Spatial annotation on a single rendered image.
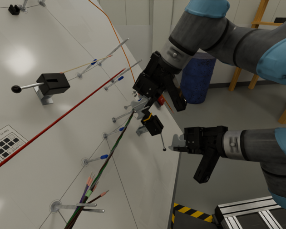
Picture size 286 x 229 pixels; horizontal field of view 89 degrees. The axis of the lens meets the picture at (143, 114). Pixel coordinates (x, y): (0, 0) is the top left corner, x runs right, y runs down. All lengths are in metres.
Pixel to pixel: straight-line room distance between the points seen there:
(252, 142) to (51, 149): 0.43
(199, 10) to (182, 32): 0.04
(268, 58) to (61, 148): 0.42
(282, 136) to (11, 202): 0.50
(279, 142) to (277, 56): 0.17
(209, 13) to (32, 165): 0.44
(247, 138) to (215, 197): 1.40
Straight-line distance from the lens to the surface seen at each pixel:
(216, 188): 1.83
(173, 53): 0.36
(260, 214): 1.60
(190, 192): 1.72
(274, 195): 0.48
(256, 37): 0.35
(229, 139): 0.42
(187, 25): 0.36
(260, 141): 0.40
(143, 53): 3.01
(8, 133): 0.36
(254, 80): 4.22
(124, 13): 2.93
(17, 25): 0.49
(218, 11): 0.36
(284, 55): 0.31
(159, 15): 2.92
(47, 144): 0.37
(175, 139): 0.53
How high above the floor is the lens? 1.47
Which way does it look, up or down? 35 degrees down
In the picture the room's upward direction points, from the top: straight up
